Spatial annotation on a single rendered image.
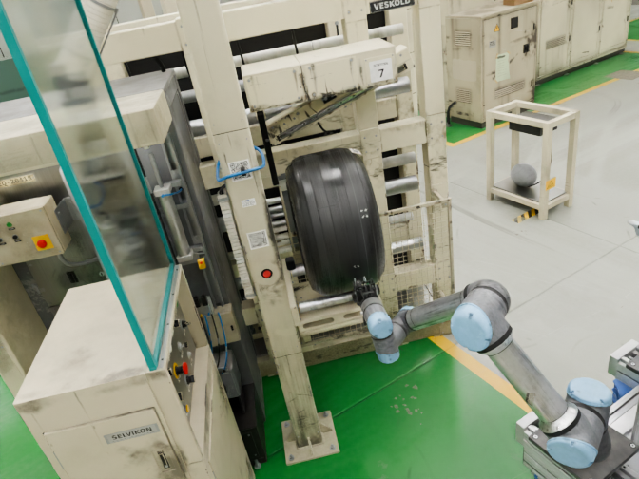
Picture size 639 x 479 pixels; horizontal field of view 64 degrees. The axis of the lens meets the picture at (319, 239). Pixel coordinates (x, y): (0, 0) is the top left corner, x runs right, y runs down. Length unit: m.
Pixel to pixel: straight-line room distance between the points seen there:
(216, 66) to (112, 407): 1.08
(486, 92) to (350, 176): 4.66
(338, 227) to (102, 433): 0.97
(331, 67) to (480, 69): 4.33
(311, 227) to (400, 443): 1.33
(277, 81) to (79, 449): 1.41
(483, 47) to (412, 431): 4.54
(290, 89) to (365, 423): 1.71
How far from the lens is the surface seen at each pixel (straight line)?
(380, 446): 2.74
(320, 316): 2.12
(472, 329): 1.44
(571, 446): 1.59
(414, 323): 1.76
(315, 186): 1.86
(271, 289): 2.13
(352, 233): 1.83
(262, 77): 2.07
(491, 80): 6.45
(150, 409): 1.55
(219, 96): 1.82
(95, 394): 1.54
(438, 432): 2.78
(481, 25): 6.23
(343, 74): 2.11
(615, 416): 2.10
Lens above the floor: 2.15
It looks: 29 degrees down
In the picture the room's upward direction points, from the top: 11 degrees counter-clockwise
